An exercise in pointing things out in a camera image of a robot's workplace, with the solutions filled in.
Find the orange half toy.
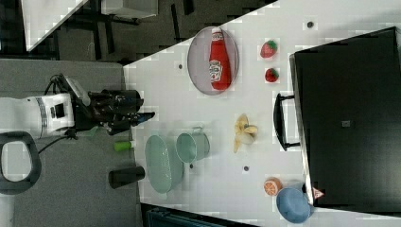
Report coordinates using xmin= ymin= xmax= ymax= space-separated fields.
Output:
xmin=264 ymin=178 xmax=283 ymax=196

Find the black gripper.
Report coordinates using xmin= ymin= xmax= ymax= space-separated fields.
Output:
xmin=73 ymin=91 xmax=155 ymax=135

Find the grey round plate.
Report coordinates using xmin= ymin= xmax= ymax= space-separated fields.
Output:
xmin=187 ymin=26 xmax=239 ymax=96

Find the white side table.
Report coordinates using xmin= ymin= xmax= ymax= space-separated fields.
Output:
xmin=20 ymin=0 xmax=89 ymax=51

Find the blue bowl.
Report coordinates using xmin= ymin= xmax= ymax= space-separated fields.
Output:
xmin=276 ymin=187 xmax=311 ymax=224

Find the red ketchup bottle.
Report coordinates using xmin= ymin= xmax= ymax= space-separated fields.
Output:
xmin=209 ymin=27 xmax=232 ymax=91

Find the black cylinder cup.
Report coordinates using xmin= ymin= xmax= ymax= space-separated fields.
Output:
xmin=108 ymin=166 xmax=145 ymax=189

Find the green slotted spatula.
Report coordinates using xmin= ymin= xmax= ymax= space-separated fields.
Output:
xmin=86 ymin=126 xmax=99 ymax=137

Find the large red toy strawberry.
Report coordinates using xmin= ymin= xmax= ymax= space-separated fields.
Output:
xmin=260 ymin=40 xmax=277 ymax=58

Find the peeled toy banana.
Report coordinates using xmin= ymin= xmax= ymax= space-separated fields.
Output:
xmin=234 ymin=113 xmax=258 ymax=153

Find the green metal mug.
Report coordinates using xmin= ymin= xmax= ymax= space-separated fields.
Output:
xmin=176 ymin=127 xmax=210 ymax=164

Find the blue metal frame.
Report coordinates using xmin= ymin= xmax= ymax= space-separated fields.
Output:
xmin=146 ymin=208 xmax=252 ymax=227

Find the black utensil holder cup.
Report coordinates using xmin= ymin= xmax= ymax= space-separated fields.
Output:
xmin=102 ymin=90 xmax=144 ymax=113

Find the green oval colander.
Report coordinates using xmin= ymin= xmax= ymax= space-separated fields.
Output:
xmin=145 ymin=135 xmax=183 ymax=194

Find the small red toy strawberry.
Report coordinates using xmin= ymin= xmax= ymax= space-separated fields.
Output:
xmin=265 ymin=68 xmax=279 ymax=82

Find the small green cup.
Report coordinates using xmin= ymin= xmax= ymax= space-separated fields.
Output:
xmin=113 ymin=141 xmax=131 ymax=151

